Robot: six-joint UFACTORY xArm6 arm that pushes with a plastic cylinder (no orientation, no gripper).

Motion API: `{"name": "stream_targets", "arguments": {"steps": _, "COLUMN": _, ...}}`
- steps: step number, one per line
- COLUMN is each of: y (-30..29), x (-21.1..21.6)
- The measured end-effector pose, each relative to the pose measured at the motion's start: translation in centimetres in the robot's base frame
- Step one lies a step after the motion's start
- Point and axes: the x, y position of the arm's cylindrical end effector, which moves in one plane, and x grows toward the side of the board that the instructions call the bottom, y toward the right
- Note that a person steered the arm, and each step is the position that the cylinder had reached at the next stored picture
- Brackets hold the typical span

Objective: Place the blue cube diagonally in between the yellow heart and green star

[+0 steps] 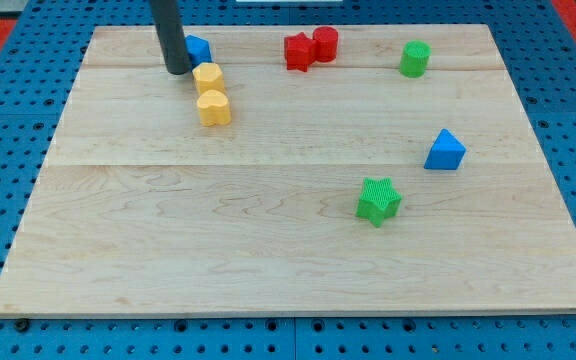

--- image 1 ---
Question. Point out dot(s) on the blue cube block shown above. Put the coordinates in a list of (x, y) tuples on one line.
[(198, 50)]

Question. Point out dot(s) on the green star block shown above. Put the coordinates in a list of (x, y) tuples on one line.
[(378, 201)]

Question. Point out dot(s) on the yellow heart block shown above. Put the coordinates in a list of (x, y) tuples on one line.
[(214, 108)]

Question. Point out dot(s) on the red star block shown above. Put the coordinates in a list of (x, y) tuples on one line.
[(299, 52)]

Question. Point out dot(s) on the light wooden board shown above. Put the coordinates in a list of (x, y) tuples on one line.
[(140, 211)]

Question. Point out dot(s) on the yellow hexagon block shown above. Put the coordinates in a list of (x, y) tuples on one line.
[(208, 76)]

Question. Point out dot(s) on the red cylinder block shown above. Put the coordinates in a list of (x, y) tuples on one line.
[(326, 38)]

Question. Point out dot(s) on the blue triangle block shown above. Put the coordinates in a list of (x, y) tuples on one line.
[(446, 152)]

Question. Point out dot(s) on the green cylinder block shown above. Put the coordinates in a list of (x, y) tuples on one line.
[(414, 58)]

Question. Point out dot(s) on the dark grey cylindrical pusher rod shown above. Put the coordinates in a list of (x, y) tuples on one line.
[(169, 29)]

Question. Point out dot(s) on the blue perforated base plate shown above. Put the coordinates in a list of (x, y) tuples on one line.
[(37, 69)]

